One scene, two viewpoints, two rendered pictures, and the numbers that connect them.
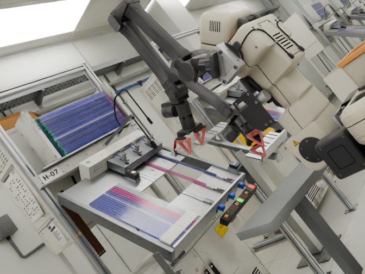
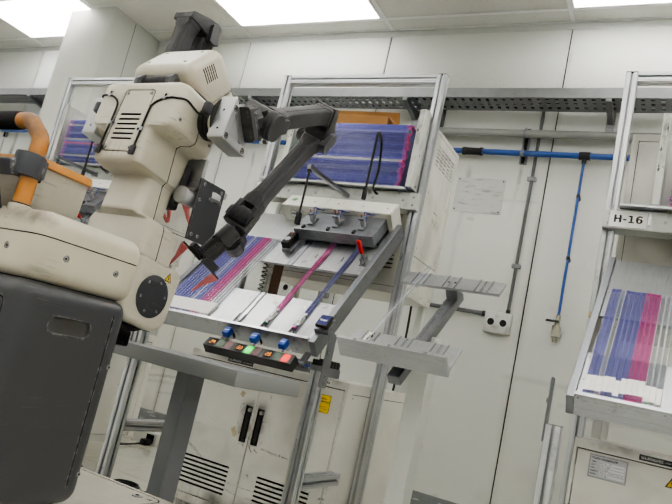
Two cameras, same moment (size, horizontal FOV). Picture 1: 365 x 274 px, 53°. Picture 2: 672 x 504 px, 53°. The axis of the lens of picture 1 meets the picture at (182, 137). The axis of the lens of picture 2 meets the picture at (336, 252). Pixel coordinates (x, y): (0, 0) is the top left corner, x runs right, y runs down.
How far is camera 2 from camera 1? 2.67 m
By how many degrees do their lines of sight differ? 76
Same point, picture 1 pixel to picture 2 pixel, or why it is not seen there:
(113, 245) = (512, 391)
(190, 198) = (247, 302)
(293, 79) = (116, 185)
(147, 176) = (299, 256)
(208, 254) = (270, 399)
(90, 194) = (257, 230)
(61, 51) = not seen: outside the picture
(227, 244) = not seen: hidden behind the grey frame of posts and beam
